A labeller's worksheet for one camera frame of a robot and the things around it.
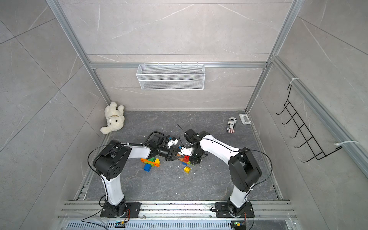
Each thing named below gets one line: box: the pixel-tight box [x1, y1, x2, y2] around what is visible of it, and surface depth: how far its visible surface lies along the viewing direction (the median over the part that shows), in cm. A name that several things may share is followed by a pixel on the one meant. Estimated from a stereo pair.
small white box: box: [238, 113, 252, 125], surface depth 116 cm
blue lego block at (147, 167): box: [143, 163, 152, 173], surface depth 90 cm
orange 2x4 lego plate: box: [140, 158, 161, 168], surface depth 90 cm
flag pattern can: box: [226, 116, 238, 135], surface depth 109 cm
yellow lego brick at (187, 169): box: [183, 166, 192, 174], surface depth 87 cm
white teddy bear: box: [100, 101, 126, 135], surface depth 107 cm
